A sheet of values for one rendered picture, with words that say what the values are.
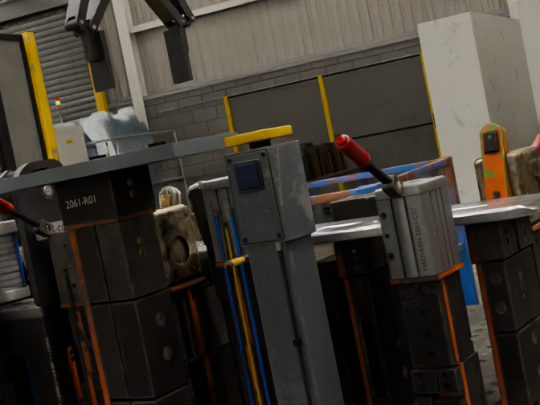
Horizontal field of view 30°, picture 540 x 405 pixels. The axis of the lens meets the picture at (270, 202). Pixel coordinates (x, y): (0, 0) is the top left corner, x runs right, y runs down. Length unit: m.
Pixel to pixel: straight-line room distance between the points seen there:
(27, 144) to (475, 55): 5.10
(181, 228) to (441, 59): 8.05
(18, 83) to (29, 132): 0.26
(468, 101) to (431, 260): 8.20
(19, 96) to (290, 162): 4.30
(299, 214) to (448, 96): 8.32
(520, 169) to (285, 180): 0.50
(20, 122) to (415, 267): 4.25
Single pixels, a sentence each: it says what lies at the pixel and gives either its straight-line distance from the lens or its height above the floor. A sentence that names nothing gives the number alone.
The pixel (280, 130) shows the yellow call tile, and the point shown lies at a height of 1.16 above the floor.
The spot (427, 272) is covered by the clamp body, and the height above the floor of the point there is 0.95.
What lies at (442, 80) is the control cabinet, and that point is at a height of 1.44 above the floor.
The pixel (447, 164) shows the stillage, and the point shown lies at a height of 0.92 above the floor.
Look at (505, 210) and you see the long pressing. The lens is 1.33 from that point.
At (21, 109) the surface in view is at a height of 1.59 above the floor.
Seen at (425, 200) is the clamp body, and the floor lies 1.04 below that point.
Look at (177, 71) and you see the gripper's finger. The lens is 1.33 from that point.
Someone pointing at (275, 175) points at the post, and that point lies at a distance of 1.16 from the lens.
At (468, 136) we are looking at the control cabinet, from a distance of 9.46.
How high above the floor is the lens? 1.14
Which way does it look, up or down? 3 degrees down
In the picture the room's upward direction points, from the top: 11 degrees counter-clockwise
